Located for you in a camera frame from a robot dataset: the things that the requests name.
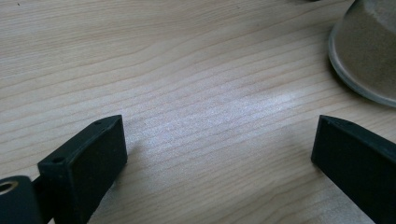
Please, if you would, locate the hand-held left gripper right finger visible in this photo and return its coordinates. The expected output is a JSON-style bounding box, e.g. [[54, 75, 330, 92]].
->
[[310, 114, 396, 224]]

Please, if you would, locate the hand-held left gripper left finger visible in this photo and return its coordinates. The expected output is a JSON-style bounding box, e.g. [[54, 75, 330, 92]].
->
[[36, 114, 129, 224]]

